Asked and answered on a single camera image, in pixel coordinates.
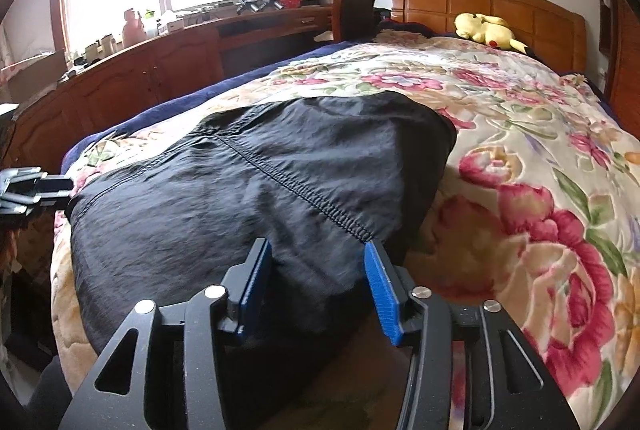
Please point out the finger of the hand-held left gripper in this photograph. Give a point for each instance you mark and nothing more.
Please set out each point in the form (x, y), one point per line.
(52, 185)
(20, 209)

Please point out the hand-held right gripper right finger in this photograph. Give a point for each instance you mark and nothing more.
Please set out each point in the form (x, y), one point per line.
(382, 295)

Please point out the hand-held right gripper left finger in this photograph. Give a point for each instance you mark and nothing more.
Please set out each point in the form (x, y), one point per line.
(255, 290)

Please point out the black jacket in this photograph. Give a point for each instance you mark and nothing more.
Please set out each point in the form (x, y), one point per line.
(200, 190)

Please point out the cardboard box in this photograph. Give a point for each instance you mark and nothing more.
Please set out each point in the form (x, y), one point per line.
(30, 75)

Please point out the wooden desk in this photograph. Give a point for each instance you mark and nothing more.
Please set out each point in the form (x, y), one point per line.
(125, 80)

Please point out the navy blue bed sheet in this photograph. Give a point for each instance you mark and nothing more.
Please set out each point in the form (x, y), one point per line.
(175, 102)

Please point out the pink bottle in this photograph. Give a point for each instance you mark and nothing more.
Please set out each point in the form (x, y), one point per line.
(133, 29)

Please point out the white bottle with green cap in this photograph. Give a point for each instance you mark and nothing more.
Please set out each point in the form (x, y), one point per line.
(150, 24)

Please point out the floral blanket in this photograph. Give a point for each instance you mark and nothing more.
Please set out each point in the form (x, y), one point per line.
(500, 135)

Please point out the silver metal object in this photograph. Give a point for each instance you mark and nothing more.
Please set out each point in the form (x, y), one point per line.
(248, 5)
(270, 3)

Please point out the wooden chair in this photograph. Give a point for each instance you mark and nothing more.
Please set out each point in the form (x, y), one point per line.
(357, 12)

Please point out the yellow plush toy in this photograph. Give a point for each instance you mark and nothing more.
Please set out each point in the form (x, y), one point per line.
(480, 27)

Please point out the red bowl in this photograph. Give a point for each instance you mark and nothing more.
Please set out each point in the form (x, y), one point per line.
(290, 2)

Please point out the wooden bed headboard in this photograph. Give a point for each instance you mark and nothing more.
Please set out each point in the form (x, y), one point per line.
(500, 0)

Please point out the wooden wardrobe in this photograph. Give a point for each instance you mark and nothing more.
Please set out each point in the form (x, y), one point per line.
(627, 50)

